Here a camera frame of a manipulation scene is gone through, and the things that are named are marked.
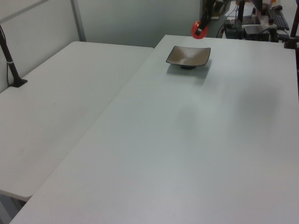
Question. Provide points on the grey metal partition post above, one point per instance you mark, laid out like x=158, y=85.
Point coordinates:
x=78, y=21

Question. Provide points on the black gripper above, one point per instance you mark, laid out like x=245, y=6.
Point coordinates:
x=210, y=7

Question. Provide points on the red apple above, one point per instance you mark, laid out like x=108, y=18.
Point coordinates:
x=195, y=28

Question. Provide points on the black computer keyboard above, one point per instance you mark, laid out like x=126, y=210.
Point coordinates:
x=279, y=19

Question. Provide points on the black controller box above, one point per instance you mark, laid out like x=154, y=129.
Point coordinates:
x=255, y=31

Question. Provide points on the black camera stand pole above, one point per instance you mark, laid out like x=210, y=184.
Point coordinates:
x=10, y=67

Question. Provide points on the square brown ceramic plate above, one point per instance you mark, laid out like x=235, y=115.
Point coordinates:
x=188, y=56

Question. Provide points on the flat black box device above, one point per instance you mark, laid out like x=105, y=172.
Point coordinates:
x=251, y=20

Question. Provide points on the dark clamp mounted pole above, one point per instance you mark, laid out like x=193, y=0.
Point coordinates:
x=293, y=35

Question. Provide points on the dark green electronics box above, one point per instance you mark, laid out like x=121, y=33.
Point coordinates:
x=231, y=29

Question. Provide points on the black computer mouse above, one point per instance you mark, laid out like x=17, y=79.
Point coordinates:
x=277, y=7

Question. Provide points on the thin dark upright pole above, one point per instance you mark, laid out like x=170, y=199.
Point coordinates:
x=241, y=11

